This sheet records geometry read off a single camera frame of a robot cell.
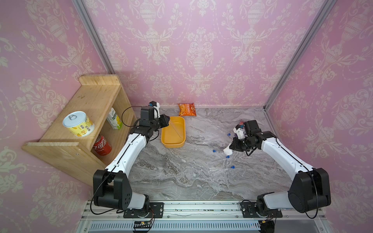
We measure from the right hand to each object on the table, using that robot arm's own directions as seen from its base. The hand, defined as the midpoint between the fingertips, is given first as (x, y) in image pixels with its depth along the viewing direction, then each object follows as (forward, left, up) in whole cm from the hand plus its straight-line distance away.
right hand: (231, 146), depth 85 cm
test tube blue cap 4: (-9, +7, -12) cm, 16 cm away
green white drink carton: (+9, +63, +18) cm, 66 cm away
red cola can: (-7, +64, +19) cm, 67 cm away
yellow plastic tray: (+9, +34, +1) cm, 35 cm away
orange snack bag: (+40, +25, -8) cm, 48 cm away
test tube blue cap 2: (+4, +8, -12) cm, 15 cm away
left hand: (+13, +35, +12) cm, 39 cm away
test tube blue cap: (+15, -4, -11) cm, 19 cm away
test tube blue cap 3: (-1, +1, -11) cm, 11 cm away
